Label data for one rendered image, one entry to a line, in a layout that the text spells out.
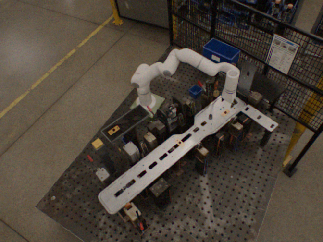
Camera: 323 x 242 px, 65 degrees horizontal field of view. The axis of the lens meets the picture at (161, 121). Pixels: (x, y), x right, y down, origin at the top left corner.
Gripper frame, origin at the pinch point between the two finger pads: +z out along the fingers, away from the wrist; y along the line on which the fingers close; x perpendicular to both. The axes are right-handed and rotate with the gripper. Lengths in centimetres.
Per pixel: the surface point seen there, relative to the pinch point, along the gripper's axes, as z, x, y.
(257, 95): 6.5, 27.8, 9.0
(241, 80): -0.6, 26.5, -7.6
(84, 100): 112, -55, -197
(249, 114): 12.4, 12.7, 14.2
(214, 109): 12.3, -3.8, -8.5
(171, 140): 12, -50, -11
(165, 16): 74, 125, -221
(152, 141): 5, -64, -17
